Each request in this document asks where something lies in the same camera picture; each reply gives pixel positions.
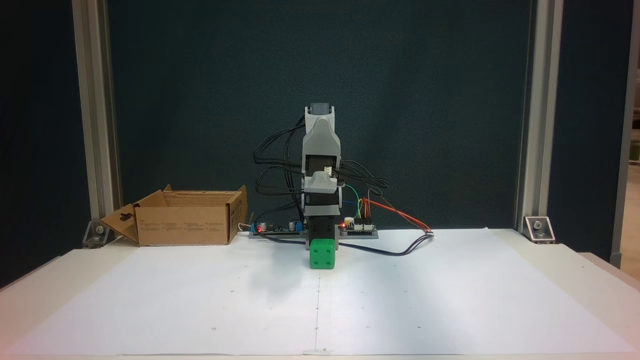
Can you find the green die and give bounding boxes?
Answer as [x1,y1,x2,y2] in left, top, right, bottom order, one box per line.
[309,238,336,270]

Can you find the motor driver circuit board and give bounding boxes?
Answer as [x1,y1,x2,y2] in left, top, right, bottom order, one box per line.
[339,219,377,235]

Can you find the blue power circuit board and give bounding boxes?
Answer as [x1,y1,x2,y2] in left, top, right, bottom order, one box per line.
[250,219,306,236]

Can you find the open cardboard box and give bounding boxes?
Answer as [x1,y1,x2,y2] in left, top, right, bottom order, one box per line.
[100,184,249,247]

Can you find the large white paper sheet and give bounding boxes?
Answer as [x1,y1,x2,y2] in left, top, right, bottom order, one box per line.
[4,228,638,357]

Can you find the green wire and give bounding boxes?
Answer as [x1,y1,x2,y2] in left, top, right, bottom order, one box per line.
[344,184,363,222]

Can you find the black looped servo cable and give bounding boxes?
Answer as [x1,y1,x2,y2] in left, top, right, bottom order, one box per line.
[341,159,390,194]

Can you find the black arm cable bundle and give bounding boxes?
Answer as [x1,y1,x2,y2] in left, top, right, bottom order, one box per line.
[253,116,307,236]

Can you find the orange wire bundle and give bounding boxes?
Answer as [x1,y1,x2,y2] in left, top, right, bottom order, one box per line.
[361,197,434,235]

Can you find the black cable with white plug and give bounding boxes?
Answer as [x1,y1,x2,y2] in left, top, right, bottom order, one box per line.
[257,230,435,257]

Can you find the metal corner bracket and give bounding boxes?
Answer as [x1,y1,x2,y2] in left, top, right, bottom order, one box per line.
[523,215,556,245]
[82,220,111,249]

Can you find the aluminium frame post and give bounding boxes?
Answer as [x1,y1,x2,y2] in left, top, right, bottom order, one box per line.
[71,0,124,237]
[514,0,565,236]

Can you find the grey partition frame upright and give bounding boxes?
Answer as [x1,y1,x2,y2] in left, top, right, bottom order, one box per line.
[609,0,640,271]

